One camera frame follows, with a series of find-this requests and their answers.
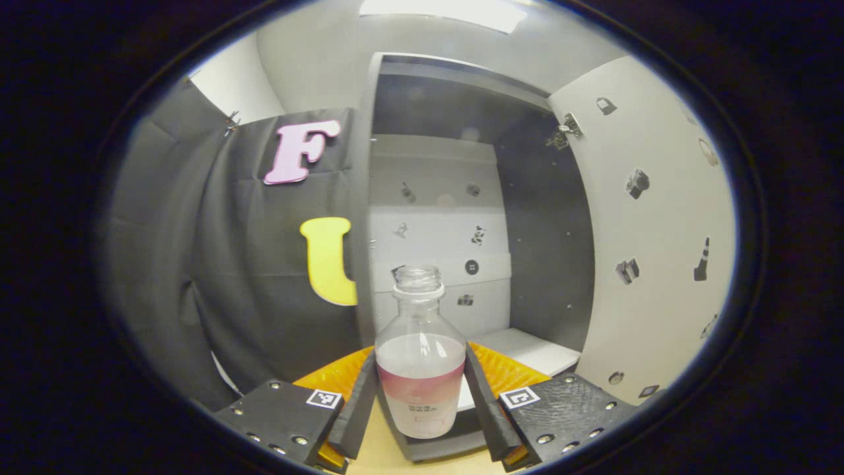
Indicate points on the metal door hinge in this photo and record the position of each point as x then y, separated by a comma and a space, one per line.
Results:
568, 126

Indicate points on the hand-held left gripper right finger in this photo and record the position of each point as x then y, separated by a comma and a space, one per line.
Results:
484, 409

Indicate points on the clear plastic bottle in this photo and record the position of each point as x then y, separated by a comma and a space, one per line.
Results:
420, 369

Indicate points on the grey cabinet door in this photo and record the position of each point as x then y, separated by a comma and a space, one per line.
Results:
659, 231

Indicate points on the black backdrop cloth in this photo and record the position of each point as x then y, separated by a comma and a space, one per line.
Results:
198, 264

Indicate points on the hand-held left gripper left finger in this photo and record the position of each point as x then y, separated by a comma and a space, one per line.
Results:
359, 409

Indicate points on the dark grey cabinet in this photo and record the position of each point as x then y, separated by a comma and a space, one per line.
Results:
547, 251

